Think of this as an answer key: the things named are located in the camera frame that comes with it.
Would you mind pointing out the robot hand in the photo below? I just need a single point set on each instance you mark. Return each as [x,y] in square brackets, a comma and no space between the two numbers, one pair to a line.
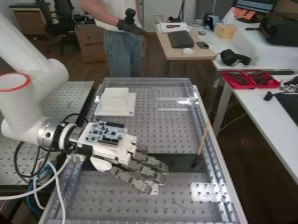
[111,143]

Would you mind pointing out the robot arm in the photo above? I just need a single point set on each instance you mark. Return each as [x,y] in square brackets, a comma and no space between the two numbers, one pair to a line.
[31,66]

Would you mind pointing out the small white box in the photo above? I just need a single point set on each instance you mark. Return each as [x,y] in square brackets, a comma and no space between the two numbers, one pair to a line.
[116,100]

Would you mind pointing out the thin stick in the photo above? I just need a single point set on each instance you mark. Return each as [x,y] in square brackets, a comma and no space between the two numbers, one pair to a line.
[202,141]

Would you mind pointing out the clear box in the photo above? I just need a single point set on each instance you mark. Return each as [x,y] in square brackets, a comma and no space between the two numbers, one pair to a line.
[200,100]

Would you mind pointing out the person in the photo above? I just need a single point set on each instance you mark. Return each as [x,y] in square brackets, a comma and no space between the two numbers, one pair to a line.
[124,50]

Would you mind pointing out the cardboard box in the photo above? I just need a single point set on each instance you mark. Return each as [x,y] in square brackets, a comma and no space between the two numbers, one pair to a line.
[91,43]

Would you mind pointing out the white mouse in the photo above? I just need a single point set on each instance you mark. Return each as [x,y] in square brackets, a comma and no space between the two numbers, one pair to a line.
[188,51]

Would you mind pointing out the wooden desk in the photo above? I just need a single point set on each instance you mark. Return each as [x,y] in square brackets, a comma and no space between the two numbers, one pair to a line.
[194,53]

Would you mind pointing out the red tray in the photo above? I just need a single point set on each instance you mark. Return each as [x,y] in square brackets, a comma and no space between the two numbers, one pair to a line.
[266,78]
[237,80]

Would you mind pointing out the white desk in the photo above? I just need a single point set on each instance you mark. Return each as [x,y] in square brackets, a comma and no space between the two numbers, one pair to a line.
[261,116]
[266,55]

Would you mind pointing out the black phone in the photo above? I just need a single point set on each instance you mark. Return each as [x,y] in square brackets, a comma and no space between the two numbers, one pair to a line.
[202,45]

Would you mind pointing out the black headphones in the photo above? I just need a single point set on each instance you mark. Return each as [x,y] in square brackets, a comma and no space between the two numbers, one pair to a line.
[233,56]

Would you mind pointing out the small black plug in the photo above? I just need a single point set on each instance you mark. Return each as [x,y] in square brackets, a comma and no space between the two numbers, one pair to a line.
[268,96]

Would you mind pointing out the black office chair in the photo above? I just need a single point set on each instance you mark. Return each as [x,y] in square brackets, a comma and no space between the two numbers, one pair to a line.
[60,13]

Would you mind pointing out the small light wooden box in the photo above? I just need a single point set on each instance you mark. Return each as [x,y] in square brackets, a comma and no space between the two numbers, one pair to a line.
[225,31]

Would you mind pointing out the black bag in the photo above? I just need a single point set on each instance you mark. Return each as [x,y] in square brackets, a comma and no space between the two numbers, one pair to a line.
[280,31]

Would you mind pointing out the computer screen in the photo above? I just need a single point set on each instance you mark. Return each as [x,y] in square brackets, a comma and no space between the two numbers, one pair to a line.
[254,5]

